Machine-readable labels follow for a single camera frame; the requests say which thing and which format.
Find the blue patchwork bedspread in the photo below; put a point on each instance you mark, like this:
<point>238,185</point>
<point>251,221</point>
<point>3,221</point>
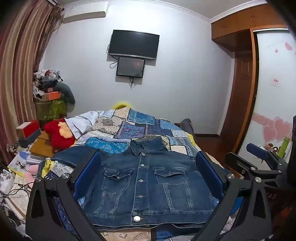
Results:
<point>138,125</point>

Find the orange box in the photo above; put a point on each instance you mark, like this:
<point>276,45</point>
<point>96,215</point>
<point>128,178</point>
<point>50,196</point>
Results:
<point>49,96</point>

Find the black wall television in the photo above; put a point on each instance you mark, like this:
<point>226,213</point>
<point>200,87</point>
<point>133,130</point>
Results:
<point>134,44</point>

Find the red box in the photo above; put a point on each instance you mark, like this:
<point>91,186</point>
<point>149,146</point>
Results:
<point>29,127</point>

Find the brown wooden wardrobe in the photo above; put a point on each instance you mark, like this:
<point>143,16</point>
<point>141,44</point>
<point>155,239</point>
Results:
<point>240,69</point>

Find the red plush toy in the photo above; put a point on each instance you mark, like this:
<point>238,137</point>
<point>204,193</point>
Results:
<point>54,134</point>

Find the blue denim jacket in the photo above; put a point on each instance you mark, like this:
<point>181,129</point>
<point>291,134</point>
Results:
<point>148,185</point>

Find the green patterned cloth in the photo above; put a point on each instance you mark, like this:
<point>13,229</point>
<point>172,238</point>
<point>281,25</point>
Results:
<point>53,109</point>

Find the stack of magazines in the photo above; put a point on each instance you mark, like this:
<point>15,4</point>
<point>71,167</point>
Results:
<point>22,161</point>

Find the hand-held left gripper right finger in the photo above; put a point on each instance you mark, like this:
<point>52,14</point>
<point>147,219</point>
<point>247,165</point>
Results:
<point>208,173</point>

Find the white door with heart stickers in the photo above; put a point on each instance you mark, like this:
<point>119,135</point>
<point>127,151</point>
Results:
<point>272,92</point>

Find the dark grey cloth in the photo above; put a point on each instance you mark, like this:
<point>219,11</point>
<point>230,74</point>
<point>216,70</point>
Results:
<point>187,125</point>

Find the yellow cloth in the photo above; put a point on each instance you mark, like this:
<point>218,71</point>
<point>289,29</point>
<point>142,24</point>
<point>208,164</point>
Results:
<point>120,104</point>

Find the small black wall monitor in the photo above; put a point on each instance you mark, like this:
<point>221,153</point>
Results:
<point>130,66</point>

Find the pink soft item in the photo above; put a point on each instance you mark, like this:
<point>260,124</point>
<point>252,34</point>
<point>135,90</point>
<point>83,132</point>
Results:
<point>31,175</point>

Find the white air conditioner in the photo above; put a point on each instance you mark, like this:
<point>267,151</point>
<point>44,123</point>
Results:
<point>85,11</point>

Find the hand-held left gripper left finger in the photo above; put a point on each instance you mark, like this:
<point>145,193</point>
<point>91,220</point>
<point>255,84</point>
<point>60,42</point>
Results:
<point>89,172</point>

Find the striped brown curtain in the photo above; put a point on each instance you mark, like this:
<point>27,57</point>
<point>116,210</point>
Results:
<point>20,58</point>

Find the green bottle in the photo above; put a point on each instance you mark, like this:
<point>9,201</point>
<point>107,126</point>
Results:
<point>282,148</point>

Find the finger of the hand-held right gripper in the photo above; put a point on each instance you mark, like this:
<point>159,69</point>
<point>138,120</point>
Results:
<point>240,162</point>
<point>257,149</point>

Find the brown wooden board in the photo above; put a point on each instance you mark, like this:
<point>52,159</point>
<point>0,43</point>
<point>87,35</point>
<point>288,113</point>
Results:
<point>41,146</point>

